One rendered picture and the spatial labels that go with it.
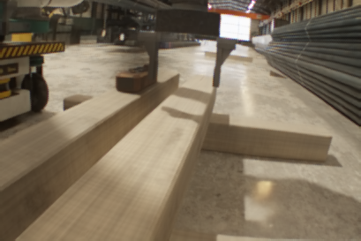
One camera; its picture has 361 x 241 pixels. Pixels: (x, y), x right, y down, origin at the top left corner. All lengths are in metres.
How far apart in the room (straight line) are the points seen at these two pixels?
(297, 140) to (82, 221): 0.74
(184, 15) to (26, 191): 0.41
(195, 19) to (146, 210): 0.38
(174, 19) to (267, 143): 0.51
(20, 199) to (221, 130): 0.65
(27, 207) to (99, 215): 0.12
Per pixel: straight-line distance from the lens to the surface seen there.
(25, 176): 0.31
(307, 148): 0.88
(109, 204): 0.24
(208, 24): 0.50
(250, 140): 0.83
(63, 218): 0.23
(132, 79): 0.65
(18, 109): 1.01
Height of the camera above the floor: 0.35
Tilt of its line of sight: 15 degrees down
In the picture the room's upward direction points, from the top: 5 degrees clockwise
